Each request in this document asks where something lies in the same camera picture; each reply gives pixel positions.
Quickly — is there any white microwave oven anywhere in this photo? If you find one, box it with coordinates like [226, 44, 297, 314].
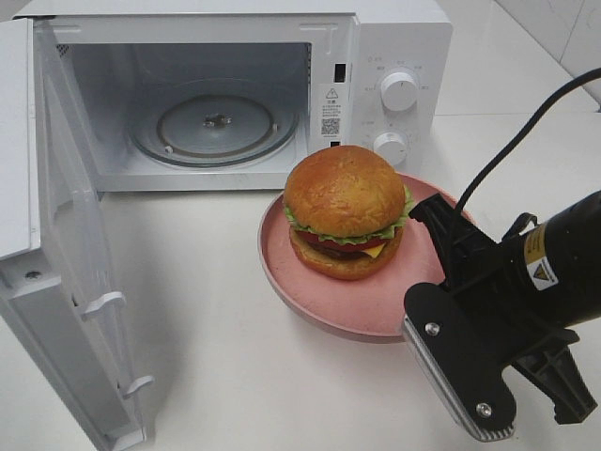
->
[10, 1, 453, 193]

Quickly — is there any upper white microwave knob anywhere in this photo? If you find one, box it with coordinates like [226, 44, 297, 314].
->
[379, 70, 418, 112]

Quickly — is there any lower white microwave knob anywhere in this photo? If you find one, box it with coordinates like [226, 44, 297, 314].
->
[373, 132, 408, 166]

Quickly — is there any white microwave knob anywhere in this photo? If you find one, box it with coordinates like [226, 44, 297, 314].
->
[373, 132, 408, 166]
[379, 70, 418, 112]

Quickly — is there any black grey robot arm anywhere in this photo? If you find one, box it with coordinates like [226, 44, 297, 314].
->
[403, 194, 600, 442]

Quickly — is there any toy burger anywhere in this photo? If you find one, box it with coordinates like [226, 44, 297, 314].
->
[283, 145, 414, 281]

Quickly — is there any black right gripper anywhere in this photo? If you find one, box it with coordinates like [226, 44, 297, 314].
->
[409, 194, 600, 425]

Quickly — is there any pink round plate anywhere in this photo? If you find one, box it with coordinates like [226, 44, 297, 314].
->
[257, 194, 444, 343]

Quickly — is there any glass microwave turntable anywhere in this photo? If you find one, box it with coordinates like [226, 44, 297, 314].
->
[129, 78, 307, 168]

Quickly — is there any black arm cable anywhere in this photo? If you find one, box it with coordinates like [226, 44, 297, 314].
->
[454, 67, 601, 212]

